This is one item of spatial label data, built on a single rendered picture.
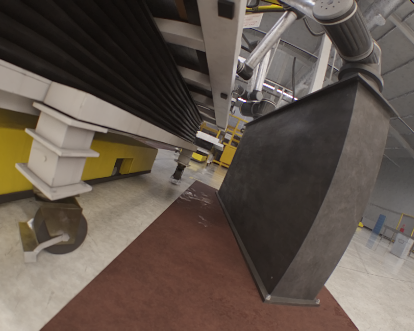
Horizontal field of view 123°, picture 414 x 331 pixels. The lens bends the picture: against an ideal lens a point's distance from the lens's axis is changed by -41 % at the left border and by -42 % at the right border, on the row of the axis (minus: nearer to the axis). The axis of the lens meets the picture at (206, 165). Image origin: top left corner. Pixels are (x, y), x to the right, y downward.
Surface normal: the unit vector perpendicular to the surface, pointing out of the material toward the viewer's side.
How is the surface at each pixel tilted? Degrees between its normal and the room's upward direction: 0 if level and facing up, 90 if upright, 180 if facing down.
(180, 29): 90
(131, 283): 0
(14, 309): 0
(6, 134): 90
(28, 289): 0
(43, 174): 90
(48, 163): 90
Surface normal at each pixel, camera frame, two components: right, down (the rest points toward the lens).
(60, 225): 0.77, 0.37
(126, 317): 0.39, -0.92
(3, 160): 0.92, 0.40
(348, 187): 0.06, 0.09
